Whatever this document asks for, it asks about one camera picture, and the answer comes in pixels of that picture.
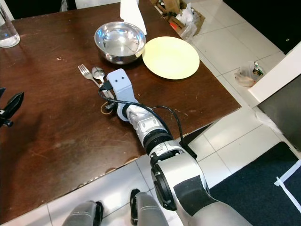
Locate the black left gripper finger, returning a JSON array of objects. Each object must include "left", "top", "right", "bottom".
[{"left": 6, "top": 92, "right": 25, "bottom": 117}]

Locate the silver metal spoon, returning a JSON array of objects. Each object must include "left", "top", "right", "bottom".
[{"left": 92, "top": 67, "right": 109, "bottom": 86}]

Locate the silver metal fork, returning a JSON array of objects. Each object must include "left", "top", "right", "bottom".
[{"left": 78, "top": 65, "right": 106, "bottom": 89}]

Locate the yellow rubber band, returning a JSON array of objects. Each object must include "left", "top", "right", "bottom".
[{"left": 100, "top": 106, "right": 114, "bottom": 116}]

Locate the stainless steel bowl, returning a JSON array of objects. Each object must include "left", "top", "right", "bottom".
[{"left": 94, "top": 22, "right": 146, "bottom": 65}]

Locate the clear drinking glass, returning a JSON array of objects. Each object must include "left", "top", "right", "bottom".
[{"left": 0, "top": 5, "right": 21, "bottom": 48}]

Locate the yellow round plate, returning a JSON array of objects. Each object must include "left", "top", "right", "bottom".
[{"left": 142, "top": 36, "right": 200, "bottom": 80}]

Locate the white paper napkin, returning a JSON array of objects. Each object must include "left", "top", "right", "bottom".
[{"left": 119, "top": 0, "right": 147, "bottom": 38}]

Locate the cardboard box with rubbish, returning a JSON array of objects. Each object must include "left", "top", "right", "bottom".
[{"left": 150, "top": 0, "right": 206, "bottom": 38}]

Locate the grey robot right leg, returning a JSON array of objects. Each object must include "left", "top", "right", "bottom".
[{"left": 131, "top": 188, "right": 174, "bottom": 226}]

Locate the small clear plastic bag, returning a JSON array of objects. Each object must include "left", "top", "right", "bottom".
[{"left": 237, "top": 61, "right": 266, "bottom": 88}]

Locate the dark floor rug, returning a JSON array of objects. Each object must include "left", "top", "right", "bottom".
[{"left": 209, "top": 141, "right": 301, "bottom": 226}]

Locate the white grey cabinet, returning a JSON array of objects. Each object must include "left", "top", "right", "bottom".
[{"left": 249, "top": 40, "right": 301, "bottom": 152}]

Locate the white tape strip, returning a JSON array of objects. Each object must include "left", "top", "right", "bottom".
[{"left": 275, "top": 160, "right": 301, "bottom": 199}]

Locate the grey-blue right wrist camera mount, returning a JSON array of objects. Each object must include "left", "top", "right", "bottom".
[{"left": 106, "top": 68, "right": 139, "bottom": 102}]

